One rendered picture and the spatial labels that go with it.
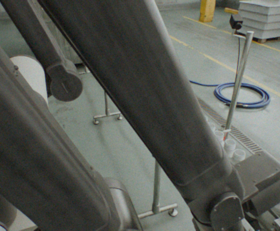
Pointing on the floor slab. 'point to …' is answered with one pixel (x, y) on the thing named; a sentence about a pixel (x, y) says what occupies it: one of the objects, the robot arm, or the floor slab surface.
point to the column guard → (206, 10)
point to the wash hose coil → (237, 101)
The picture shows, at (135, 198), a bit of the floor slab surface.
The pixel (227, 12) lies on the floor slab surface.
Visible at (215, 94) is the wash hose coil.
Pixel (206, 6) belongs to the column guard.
